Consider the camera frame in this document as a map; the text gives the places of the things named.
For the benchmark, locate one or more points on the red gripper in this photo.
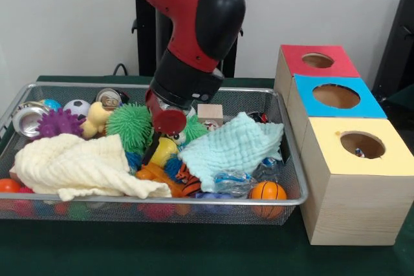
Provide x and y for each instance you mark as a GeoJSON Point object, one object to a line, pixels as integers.
{"type": "Point", "coordinates": [169, 122]}

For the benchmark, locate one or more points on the cream waffle cloth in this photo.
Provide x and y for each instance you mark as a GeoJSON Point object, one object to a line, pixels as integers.
{"type": "Point", "coordinates": [81, 166]}

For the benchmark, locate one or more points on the light blue waffle cloth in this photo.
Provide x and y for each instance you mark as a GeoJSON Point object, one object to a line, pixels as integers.
{"type": "Point", "coordinates": [233, 150]}

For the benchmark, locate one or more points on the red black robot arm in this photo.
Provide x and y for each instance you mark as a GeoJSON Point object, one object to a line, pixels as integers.
{"type": "Point", "coordinates": [194, 14]}

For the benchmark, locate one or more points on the metal mesh bin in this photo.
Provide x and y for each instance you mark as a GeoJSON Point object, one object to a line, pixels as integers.
{"type": "Point", "coordinates": [106, 213]}

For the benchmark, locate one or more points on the wooden box with three holes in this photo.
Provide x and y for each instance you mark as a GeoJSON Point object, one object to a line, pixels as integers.
{"type": "Point", "coordinates": [355, 211]}

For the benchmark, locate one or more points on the green spiky ball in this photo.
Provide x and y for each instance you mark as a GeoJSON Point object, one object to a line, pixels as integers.
{"type": "Point", "coordinates": [129, 127]}

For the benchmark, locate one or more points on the green fuzzy toy with eyes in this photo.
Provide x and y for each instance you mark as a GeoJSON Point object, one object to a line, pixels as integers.
{"type": "Point", "coordinates": [195, 127]}

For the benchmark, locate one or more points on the yellow duck toy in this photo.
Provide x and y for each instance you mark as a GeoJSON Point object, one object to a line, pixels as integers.
{"type": "Point", "coordinates": [97, 119]}

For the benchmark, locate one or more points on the small wooden cube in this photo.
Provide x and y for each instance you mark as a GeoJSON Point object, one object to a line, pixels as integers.
{"type": "Point", "coordinates": [210, 112]}

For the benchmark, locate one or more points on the black white soccer ball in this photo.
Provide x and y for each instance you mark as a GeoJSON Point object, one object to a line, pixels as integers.
{"type": "Point", "coordinates": [77, 107]}

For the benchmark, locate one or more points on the purple spiky ball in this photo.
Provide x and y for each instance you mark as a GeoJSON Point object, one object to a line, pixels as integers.
{"type": "Point", "coordinates": [59, 124]}

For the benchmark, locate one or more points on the dark green tablecloth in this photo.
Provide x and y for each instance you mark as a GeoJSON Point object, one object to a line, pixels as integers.
{"type": "Point", "coordinates": [404, 101]}
{"type": "Point", "coordinates": [161, 250]}

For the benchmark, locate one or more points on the orange basketball toy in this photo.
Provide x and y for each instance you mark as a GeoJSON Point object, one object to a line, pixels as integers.
{"type": "Point", "coordinates": [268, 190]}

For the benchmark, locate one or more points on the silver metal can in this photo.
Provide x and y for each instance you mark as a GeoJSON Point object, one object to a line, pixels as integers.
{"type": "Point", "coordinates": [27, 121]}

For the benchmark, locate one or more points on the black stand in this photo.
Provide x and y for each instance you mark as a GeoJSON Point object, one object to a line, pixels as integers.
{"type": "Point", "coordinates": [398, 46]}

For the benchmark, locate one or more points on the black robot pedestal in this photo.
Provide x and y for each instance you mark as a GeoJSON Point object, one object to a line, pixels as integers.
{"type": "Point", "coordinates": [145, 30]}

